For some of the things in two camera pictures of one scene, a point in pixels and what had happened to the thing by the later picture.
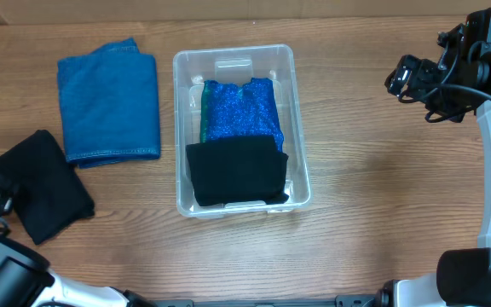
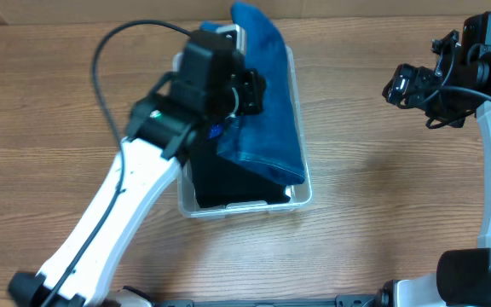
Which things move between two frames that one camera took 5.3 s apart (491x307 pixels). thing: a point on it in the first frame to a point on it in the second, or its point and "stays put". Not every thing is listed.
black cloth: (235, 170) stays put
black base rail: (341, 301) stays put
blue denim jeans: (111, 107) to (268, 141)
